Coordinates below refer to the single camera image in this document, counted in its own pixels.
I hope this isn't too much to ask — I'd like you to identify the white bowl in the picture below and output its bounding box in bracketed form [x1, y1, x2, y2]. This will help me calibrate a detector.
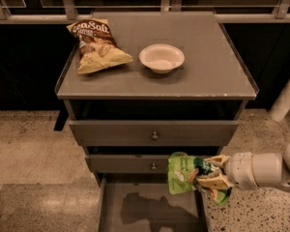
[139, 43, 185, 74]

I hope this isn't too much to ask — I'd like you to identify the brass top drawer knob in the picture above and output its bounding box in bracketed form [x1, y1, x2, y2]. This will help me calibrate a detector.
[151, 131, 160, 141]

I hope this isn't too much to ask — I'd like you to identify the grey bottom drawer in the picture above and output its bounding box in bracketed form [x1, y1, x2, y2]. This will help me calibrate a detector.
[97, 178, 210, 232]

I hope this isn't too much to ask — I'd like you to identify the grey middle drawer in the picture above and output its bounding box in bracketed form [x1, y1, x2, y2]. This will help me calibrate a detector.
[85, 155, 169, 174]

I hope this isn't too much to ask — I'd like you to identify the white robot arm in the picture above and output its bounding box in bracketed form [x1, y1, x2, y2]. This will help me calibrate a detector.
[197, 144, 290, 193]

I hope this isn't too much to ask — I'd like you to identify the grey top drawer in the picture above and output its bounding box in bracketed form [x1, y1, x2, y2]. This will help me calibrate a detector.
[69, 120, 238, 147]

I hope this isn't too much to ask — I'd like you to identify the metal window railing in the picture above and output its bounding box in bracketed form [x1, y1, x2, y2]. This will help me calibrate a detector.
[0, 0, 290, 24]

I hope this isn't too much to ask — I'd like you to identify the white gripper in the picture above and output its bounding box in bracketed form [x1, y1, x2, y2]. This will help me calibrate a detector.
[197, 152, 255, 190]

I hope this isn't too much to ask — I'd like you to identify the green rice chip bag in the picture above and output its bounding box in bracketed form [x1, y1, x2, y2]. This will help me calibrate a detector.
[167, 152, 234, 205]

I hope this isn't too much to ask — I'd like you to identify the grey drawer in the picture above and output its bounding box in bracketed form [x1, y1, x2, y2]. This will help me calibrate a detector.
[97, 178, 210, 232]
[85, 155, 169, 174]
[69, 120, 238, 147]

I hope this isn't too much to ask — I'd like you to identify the grey drawer cabinet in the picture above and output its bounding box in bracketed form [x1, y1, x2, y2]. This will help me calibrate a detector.
[56, 12, 258, 181]

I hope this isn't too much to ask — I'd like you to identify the sea salt chip bag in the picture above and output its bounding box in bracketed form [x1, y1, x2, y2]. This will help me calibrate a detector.
[67, 18, 133, 74]

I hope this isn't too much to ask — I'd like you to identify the white pillar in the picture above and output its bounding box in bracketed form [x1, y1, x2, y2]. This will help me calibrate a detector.
[269, 78, 290, 122]

